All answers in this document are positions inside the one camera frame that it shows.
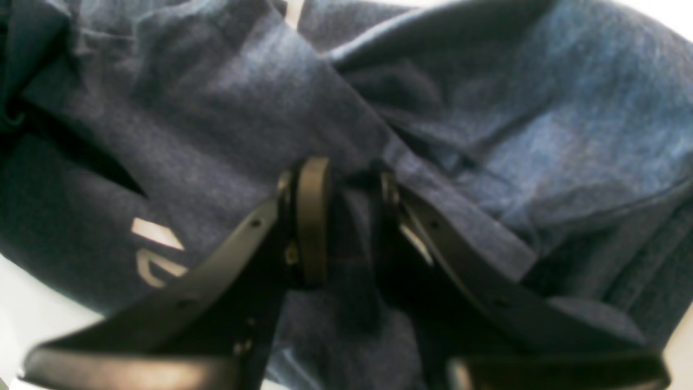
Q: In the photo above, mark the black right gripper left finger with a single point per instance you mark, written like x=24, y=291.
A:
x=213, y=327

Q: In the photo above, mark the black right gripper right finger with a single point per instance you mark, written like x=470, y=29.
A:
x=476, y=329

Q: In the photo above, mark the navy blue T-shirt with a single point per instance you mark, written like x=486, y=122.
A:
x=554, y=135

